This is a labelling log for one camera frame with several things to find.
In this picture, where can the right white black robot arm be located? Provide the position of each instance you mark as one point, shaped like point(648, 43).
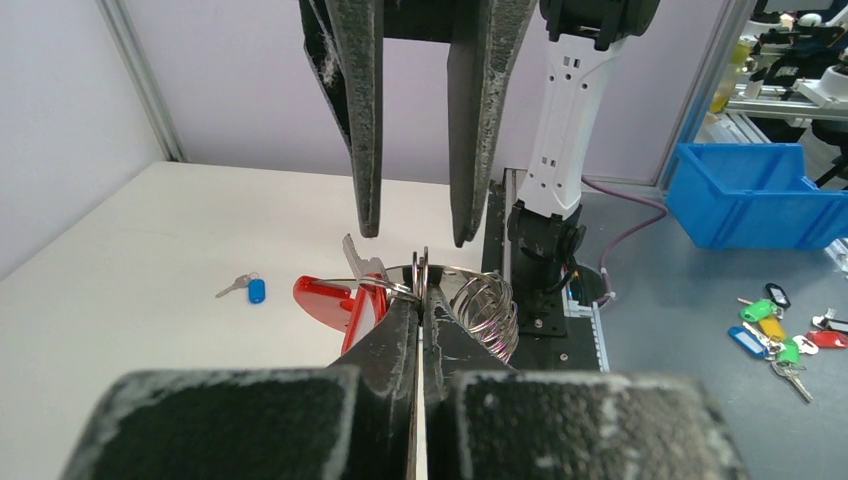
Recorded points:
point(584, 40)

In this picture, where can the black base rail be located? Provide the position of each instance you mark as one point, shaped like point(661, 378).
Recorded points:
point(549, 336)

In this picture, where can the red grey keyring holder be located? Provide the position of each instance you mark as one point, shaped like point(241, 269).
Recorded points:
point(461, 303)

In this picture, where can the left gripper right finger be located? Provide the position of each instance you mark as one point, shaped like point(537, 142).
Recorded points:
point(485, 420)

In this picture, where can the blue tag key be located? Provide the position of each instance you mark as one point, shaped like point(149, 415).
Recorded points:
point(252, 283)

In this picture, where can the blue plastic bin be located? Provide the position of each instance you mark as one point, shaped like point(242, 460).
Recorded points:
point(752, 196)

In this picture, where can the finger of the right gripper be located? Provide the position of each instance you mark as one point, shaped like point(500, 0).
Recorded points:
point(343, 42)
point(485, 41)

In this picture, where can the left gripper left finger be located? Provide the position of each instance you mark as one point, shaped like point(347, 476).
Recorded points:
point(353, 419)

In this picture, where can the right circuit board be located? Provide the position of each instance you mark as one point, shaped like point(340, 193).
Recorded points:
point(584, 286)

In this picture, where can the red tag key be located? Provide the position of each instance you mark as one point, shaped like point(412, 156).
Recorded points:
point(352, 306)

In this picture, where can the pile of coloured tag keys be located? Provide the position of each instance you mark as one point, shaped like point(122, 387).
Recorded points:
point(762, 333)

